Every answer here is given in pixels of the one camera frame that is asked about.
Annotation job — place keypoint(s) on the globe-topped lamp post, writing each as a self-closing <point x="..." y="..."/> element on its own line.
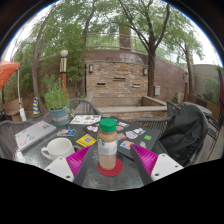
<point x="63" y="70"/>

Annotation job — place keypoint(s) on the black laptop with stickers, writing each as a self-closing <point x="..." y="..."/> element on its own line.
<point x="136" y="135"/>

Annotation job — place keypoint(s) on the black jacket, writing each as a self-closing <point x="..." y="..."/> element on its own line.
<point x="185" y="133"/>

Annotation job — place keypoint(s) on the blue yellow striped post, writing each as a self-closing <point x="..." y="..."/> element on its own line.
<point x="36" y="106"/>

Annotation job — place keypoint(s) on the thin leaning tree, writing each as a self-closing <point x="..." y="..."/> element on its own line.
<point x="35" y="76"/>

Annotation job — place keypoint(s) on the yellow card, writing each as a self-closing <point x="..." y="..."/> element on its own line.
<point x="86" y="140"/>

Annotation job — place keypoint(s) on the white ceramic mug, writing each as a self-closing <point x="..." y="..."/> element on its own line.
<point x="60" y="149"/>

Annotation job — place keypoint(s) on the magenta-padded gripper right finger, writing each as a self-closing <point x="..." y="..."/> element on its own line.
<point x="146" y="160"/>

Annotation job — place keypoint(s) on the wall lantern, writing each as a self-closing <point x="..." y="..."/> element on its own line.
<point x="91" y="68"/>
<point x="145" y="71"/>

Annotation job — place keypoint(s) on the orange canopy tent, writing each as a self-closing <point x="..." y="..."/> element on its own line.
<point x="6" y="71"/>

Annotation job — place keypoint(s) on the grey wall utility box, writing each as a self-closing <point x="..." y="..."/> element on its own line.
<point x="157" y="90"/>

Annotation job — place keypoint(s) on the green plant in blue pot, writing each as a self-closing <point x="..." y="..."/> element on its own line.
<point x="57" y="100"/>

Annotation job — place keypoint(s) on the green-capped coffee drink bottle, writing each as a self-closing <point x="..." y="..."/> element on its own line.
<point x="107" y="146"/>

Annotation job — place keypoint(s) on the dark forked tree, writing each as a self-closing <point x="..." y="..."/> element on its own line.
<point x="151" y="76"/>

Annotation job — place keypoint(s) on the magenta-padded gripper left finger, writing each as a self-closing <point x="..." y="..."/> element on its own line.
<point x="78" y="160"/>

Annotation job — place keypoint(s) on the silver laptop with stickers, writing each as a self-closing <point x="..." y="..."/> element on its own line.
<point x="35" y="135"/>

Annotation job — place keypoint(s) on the flat round red coaster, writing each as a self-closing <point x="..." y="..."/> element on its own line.
<point x="115" y="170"/>

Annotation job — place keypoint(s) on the phone with printed case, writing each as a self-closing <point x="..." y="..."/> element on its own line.
<point x="66" y="132"/>

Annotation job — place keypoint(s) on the grey mesh metal chair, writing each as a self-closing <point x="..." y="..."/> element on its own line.
<point x="83" y="106"/>
<point x="213" y="133"/>
<point x="153" y="123"/>
<point x="10" y="138"/>

